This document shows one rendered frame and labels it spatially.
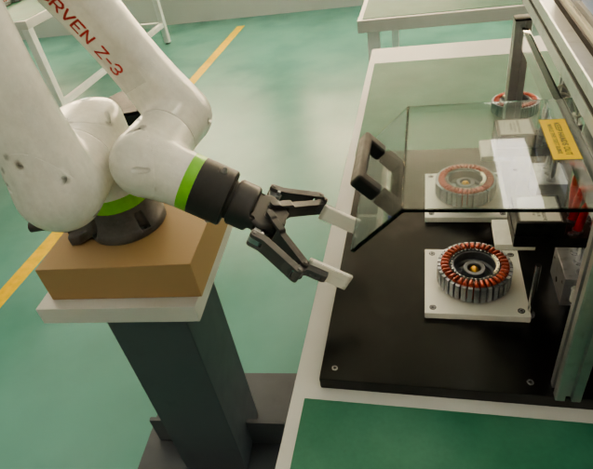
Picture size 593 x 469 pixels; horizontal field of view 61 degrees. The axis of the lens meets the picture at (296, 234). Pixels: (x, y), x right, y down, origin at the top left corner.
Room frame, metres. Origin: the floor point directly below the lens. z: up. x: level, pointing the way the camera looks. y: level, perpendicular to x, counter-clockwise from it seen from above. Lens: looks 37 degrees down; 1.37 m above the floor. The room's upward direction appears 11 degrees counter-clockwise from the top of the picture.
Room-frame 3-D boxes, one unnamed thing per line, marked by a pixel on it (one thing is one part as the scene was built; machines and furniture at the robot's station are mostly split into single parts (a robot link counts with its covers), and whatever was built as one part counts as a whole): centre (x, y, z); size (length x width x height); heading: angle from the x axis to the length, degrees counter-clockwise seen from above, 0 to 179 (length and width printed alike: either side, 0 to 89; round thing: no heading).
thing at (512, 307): (0.57, -0.26, 0.78); 0.15 x 0.15 x 0.01; 72
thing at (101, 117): (0.84, 0.32, 0.98); 0.16 x 0.13 x 0.19; 175
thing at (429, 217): (0.80, -0.34, 0.78); 0.15 x 0.15 x 0.01; 72
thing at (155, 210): (0.86, 0.38, 0.86); 0.26 x 0.15 x 0.06; 85
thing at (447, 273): (0.57, -0.26, 0.80); 0.11 x 0.11 x 0.04
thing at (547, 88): (0.65, -0.40, 1.03); 0.62 x 0.01 x 0.03; 162
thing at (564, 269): (0.52, -0.40, 0.80); 0.08 x 0.05 x 0.06; 162
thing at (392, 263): (0.68, -0.32, 0.76); 0.64 x 0.47 x 0.02; 162
